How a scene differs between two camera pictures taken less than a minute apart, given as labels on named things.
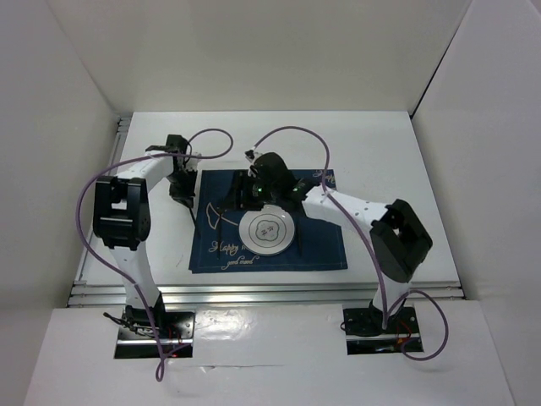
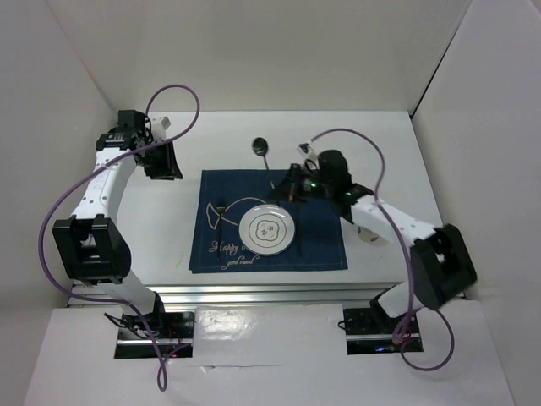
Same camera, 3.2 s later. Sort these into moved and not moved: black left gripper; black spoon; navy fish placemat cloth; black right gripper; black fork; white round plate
Moved: black right gripper; black left gripper; black spoon
Not moved: white round plate; black fork; navy fish placemat cloth
